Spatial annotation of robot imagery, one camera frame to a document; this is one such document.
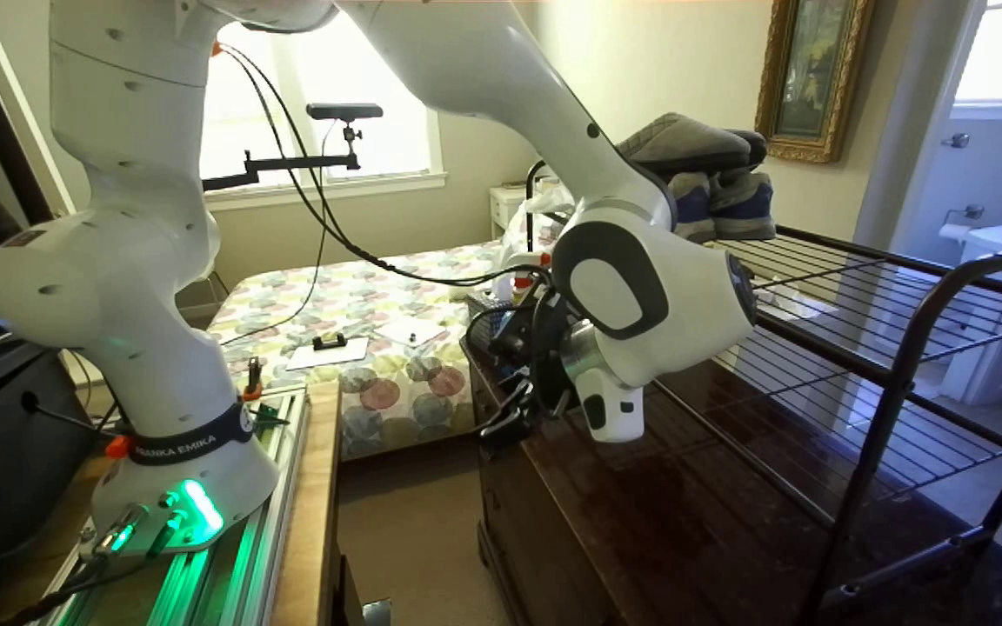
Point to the black camera on mount arm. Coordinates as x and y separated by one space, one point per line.
344 112

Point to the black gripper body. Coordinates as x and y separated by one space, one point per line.
539 369

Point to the light wooden table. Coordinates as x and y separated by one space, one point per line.
308 509

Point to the small black device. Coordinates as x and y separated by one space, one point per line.
328 341

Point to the grey slip-on shoe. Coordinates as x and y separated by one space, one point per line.
750 197
687 145

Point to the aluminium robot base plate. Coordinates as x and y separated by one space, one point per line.
227 568

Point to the bed with floral cover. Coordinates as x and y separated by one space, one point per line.
383 348

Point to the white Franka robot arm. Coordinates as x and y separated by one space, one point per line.
140 232

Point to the dark wooden dresser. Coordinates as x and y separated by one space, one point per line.
662 509

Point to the gold framed picture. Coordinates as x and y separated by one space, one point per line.
812 76

